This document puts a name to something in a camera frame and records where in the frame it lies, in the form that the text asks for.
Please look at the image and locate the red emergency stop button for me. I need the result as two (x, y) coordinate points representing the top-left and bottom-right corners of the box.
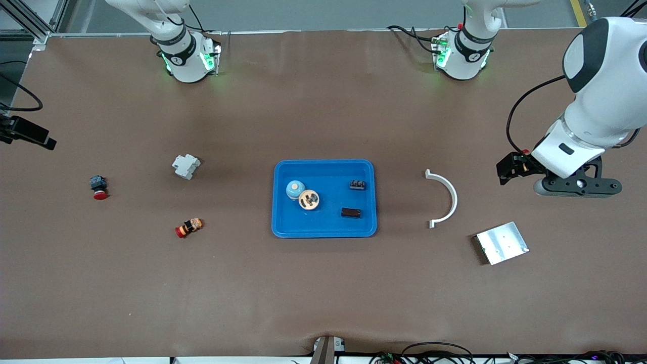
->
(89, 175), (109, 201)

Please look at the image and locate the white curved bracket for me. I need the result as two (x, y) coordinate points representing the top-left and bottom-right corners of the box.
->
(425, 169), (458, 229)

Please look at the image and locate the black cable bundle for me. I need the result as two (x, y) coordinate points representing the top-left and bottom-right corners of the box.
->
(508, 350), (627, 364)

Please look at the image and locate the brown table cover mat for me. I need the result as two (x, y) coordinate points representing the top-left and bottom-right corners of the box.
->
(0, 28), (647, 360)

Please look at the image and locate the black looped cable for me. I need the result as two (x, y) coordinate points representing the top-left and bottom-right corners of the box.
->
(402, 342), (476, 364)

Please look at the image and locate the black cable at arm base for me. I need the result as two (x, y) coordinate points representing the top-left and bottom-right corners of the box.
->
(387, 25), (436, 54)
(188, 4), (223, 36)

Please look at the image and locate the white circuit breaker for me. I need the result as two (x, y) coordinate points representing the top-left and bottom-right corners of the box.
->
(171, 154), (202, 181)

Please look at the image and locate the blue plastic tray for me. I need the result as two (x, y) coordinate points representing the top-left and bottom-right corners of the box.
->
(271, 159), (378, 239)

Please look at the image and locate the silver metal plate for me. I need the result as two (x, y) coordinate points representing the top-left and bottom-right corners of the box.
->
(475, 221), (530, 266)

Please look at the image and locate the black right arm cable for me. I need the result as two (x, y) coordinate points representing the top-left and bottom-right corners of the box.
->
(0, 71), (43, 112)

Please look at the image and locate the red yellow push button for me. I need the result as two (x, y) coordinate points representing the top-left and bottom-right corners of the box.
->
(175, 217), (204, 239)

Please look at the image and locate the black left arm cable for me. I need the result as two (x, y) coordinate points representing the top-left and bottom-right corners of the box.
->
(507, 75), (567, 152)

